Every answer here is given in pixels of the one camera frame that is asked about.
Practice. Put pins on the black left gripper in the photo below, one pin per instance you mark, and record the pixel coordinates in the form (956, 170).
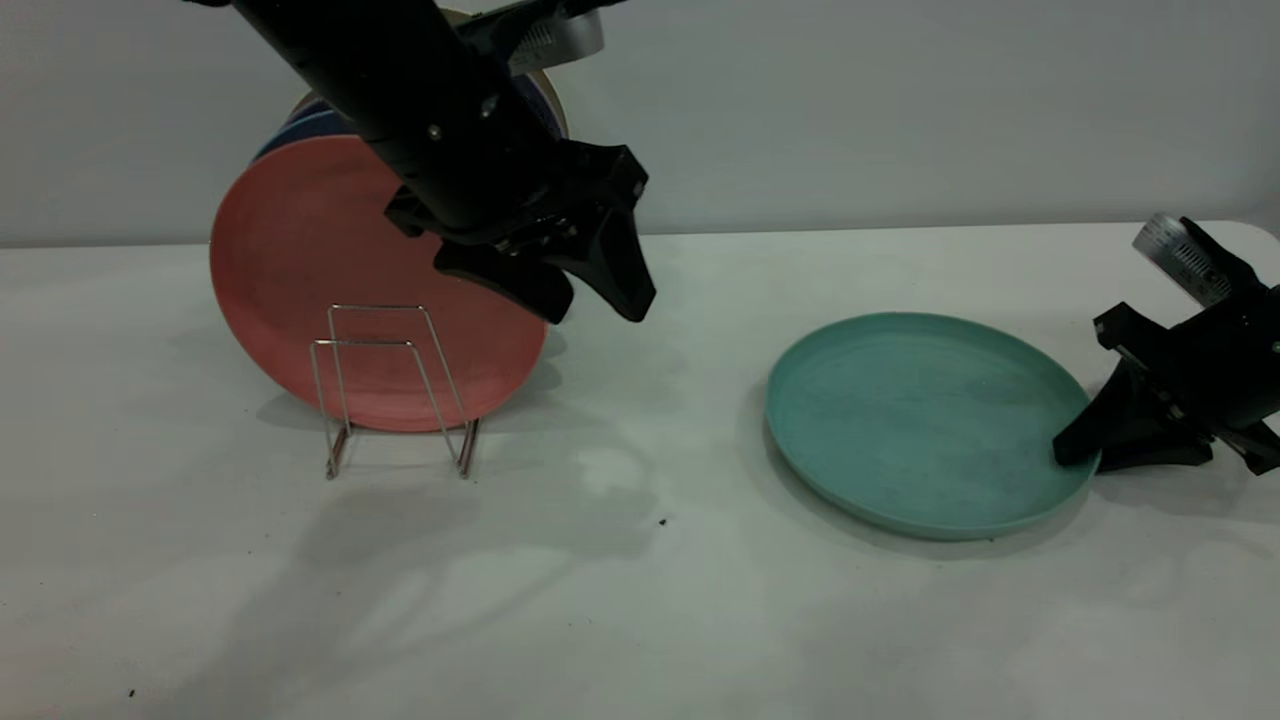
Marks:
(570, 185)

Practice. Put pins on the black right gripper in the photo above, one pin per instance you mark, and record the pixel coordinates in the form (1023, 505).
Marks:
(1220, 360)

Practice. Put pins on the green round plate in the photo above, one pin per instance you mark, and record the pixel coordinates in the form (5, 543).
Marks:
(920, 420)

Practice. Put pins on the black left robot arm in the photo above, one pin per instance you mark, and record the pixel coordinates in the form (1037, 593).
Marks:
(380, 80)

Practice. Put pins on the blue round plate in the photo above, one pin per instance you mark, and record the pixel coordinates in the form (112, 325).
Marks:
(540, 105)
(310, 135)

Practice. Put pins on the red round plate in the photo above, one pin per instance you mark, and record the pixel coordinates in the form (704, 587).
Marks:
(300, 280)

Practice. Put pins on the dark purple round plate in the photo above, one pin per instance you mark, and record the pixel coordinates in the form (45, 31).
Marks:
(318, 110)

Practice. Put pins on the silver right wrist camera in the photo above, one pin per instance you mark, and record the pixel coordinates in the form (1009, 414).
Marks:
(1185, 255)

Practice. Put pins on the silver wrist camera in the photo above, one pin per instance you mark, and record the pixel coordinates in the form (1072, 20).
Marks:
(570, 40)
(1185, 255)

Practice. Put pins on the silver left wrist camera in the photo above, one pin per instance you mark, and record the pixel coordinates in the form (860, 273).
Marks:
(570, 40)

